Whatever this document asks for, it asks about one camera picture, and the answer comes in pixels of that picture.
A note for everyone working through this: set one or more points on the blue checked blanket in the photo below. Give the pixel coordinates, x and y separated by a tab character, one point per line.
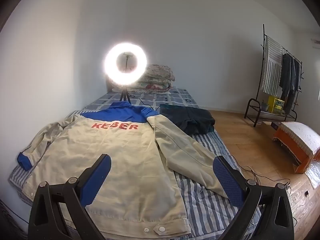
175	97

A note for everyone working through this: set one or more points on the folded floral quilt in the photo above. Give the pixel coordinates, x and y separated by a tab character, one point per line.
157	73

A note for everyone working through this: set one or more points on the yellow box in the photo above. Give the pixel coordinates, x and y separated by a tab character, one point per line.
276	105

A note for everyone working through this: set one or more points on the flat cardboard box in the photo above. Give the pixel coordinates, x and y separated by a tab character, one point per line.
267	127

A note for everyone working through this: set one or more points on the beige and blue jacket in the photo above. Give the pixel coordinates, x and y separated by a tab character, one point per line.
112	155

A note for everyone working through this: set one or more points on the black clothes rack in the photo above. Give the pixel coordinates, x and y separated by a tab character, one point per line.
263	45

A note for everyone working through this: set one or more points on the clear plastic sheet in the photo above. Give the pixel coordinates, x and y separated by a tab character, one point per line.
315	175

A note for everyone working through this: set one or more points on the striped bed sheet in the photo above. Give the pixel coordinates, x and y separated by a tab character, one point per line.
200	205

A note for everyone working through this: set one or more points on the dark hanging clothes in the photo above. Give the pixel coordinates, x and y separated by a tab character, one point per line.
287	80

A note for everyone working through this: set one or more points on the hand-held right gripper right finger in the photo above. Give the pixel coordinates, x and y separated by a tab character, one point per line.
227	180

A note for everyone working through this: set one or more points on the dark green folded garment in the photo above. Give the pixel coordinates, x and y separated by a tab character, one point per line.
190	120

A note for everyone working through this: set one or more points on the striped hanging towel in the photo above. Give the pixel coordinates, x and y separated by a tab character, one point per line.
271	70

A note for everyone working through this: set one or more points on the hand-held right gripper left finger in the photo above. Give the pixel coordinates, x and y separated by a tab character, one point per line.
96	180

